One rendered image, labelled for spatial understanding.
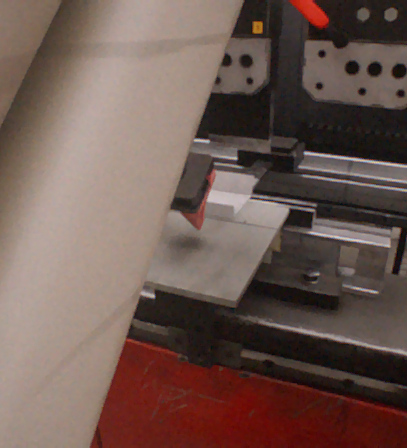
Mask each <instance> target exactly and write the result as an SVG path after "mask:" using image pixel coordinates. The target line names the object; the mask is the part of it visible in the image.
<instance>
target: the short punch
mask: <svg viewBox="0 0 407 448"><path fill-rule="evenodd" d="M273 105H274V91H273V90H271V91H269V93H267V94H259V93H256V94H255V95H247V94H233V93H219V92H210V95H209V98H208V135H209V147H218V148H227V149H235V150H244V151H253V152H260V153H269V154H270V153H271V148H270V141H271V140H272V131H273V119H274V107H273Z"/></svg>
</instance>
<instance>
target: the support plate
mask: <svg viewBox="0 0 407 448"><path fill-rule="evenodd" d="M288 214H289V208H286V207H280V206H274V205H267V204H262V203H255V202H249V201H247V202H246V203H245V205H244V206H243V207H242V209H241V211H240V212H239V214H238V215H237V216H236V218H235V219H234V220H229V219H222V218H216V217H211V216H205V217H211V218H215V219H221V220H227V221H219V220H213V219H208V218H205V220H204V223H203V225H202V228H201V229H200V230H198V229H197V228H195V227H194V226H193V225H192V224H191V223H190V222H189V221H187V220H186V219H185V218H184V217H183V216H181V214H179V213H174V212H168V215H167V218H166V221H165V223H164V226H163V229H162V232H161V234H160V237H159V240H158V243H157V246H156V249H155V251H154V257H153V260H152V262H151V265H150V268H149V271H148V273H147V276H146V279H145V282H144V285H143V287H147V288H151V289H155V290H160V291H163V292H167V293H171V294H177V295H184V296H187V297H191V298H195V299H200V300H204V301H208V302H211V303H215V304H220V305H224V306H228V307H232V308H236V306H237V305H238V303H239V301H240V299H241V297H242V296H243V294H244V293H245V291H246V290H247V288H248V286H249V284H250V282H251V281H252V279H253V277H254V275H255V273H256V272H257V271H258V269H259V267H260V266H261V262H262V260H263V258H264V257H265V255H266V253H267V251H268V250H269V248H270V247H271V245H272V243H273V242H274V240H275V238H276V236H277V234H278V233H279V231H280V229H281V227H282V224H283V222H284V221H285V219H286V218H287V216H288ZM231 221H239V222H243V221H246V222H245V223H250V224H256V225H262V226H267V227H272V228H278V230H276V229H270V228H264V227H259V226H253V225H248V224H242V223H237V222H231Z"/></svg>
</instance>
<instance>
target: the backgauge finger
mask: <svg viewBox="0 0 407 448"><path fill-rule="evenodd" d="M270 148H271V153H270V154H269V153H260V152H253V151H244V150H237V163H236V166H237V167H243V168H249V169H248V170H247V171H245V172H244V173H243V174H247V175H254V183H253V190H252V192H253V191H254V190H255V188H256V187H257V186H258V185H259V184H260V181H261V180H262V179H263V177H264V176H265V175H267V174H268V172H269V171H274V172H281V173H289V174H294V173H295V171H296V170H297V168H298V167H299V166H300V165H301V163H302V160H303V158H304V150H305V143H303V142H298V139H296V138H287V137H278V136H272V140H271V141H270Z"/></svg>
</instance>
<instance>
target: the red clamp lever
mask: <svg viewBox="0 0 407 448"><path fill-rule="evenodd" d="M288 1H289V2H290V3H291V4H292V5H294V6H295V7H296V8H297V9H298V11H299V12H301V13H302V15H303V16H304V17H305V18H306V19H308V20H309V21H310V22H311V24H312V25H314V26H315V27H317V28H320V29H324V30H325V31H326V32H327V33H328V34H329V35H330V36H331V37H332V38H333V45H334V46H335V48H337V49H342V48H344V47H346V46H347V45H348V44H349V42H350V41H349V37H348V35H347V34H345V33H339V32H338V31H337V30H336V29H335V28H334V27H333V26H332V25H331V24H329V22H330V20H329V18H328V17H327V16H326V14H325V12H324V11H323V10H321V9H320V8H319V7H318V6H317V5H316V4H315V3H314V2H313V1H312V0H288Z"/></svg>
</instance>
